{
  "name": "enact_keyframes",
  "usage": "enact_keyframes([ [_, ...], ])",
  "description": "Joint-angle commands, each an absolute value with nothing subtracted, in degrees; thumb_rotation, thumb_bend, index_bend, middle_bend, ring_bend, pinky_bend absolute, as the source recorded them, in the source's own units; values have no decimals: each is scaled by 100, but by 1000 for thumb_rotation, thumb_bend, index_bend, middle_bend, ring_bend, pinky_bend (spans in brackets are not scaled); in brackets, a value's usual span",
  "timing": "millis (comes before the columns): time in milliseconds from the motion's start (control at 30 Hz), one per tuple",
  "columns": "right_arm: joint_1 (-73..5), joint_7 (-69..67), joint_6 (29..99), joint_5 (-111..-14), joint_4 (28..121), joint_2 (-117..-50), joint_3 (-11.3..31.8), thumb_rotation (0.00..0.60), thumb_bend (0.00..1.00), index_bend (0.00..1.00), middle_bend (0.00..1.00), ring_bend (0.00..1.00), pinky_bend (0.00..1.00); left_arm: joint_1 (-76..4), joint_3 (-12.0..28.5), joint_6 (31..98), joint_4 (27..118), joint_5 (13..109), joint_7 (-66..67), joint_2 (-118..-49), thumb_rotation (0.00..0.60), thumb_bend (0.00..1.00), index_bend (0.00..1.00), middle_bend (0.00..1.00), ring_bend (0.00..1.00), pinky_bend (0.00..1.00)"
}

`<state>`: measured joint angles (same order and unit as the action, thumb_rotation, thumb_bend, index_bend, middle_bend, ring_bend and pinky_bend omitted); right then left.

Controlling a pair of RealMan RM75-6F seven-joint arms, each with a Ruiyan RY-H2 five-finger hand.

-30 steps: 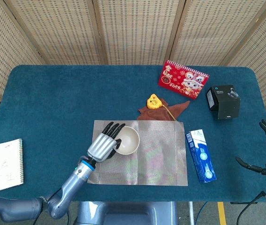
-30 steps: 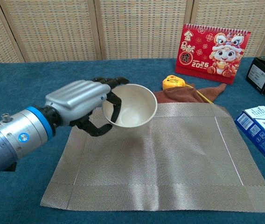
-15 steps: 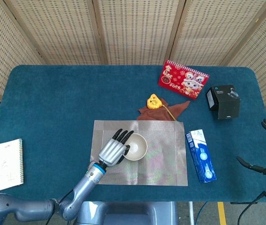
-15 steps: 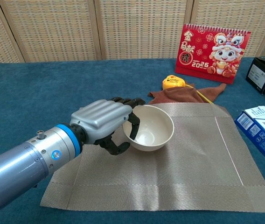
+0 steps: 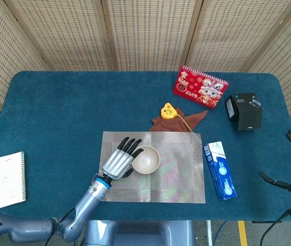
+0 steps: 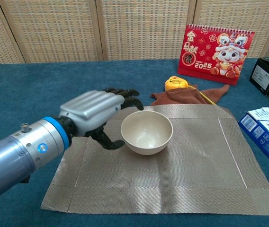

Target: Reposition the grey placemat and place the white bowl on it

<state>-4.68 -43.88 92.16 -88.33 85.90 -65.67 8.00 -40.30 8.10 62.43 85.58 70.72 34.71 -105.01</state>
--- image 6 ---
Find woven bamboo folding screen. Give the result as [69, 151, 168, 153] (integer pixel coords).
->
[0, 0, 269, 67]

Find blue and white carton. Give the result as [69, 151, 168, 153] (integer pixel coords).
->
[237, 106, 269, 178]

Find white bowl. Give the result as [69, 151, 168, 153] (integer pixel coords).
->
[120, 111, 174, 156]

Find beige woven placemat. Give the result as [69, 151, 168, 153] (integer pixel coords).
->
[41, 105, 269, 216]

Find yellow toy with lanyard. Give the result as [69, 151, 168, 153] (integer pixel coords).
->
[164, 75, 217, 106]

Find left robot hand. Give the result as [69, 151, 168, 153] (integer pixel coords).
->
[59, 87, 144, 150]

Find brown cloth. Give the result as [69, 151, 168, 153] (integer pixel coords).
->
[149, 84, 230, 106]

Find red desk calendar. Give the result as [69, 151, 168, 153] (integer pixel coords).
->
[177, 23, 255, 85]

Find blue felt table cover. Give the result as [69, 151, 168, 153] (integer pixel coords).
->
[0, 58, 269, 227]

